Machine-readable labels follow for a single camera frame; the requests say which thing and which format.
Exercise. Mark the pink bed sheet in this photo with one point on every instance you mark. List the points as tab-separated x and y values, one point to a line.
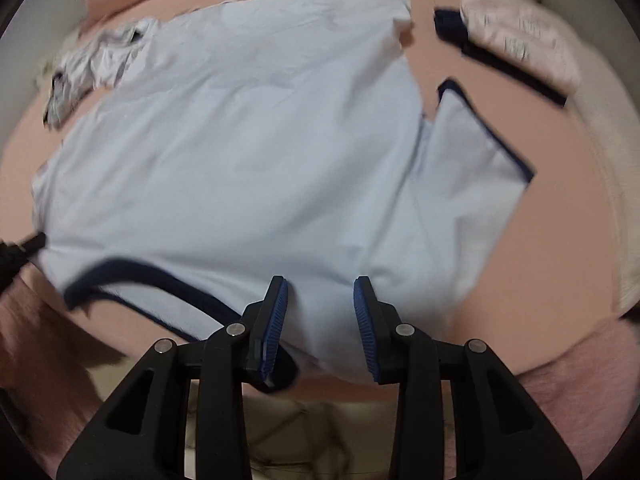
550	240

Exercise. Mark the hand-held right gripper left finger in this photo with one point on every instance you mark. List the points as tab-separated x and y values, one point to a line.
277	320

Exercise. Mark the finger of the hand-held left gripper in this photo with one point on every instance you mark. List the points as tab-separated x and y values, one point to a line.
30	246

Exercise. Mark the person's pink fuzzy clothing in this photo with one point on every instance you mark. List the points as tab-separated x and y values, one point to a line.
590	375
40	345

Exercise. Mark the folded pale pink garment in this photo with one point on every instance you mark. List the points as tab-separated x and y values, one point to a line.
525	35

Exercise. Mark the cream textured blanket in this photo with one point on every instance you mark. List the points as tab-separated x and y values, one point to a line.
607	160

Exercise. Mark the folded navy garment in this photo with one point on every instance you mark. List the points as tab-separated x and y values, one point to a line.
495	57

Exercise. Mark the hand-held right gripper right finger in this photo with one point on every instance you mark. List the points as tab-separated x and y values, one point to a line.
364	330

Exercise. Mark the light blue navy-trimmed t-shirt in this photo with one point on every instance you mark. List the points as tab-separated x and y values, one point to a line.
240	160

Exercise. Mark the grey white patterned garment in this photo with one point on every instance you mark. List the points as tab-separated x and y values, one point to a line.
95	62

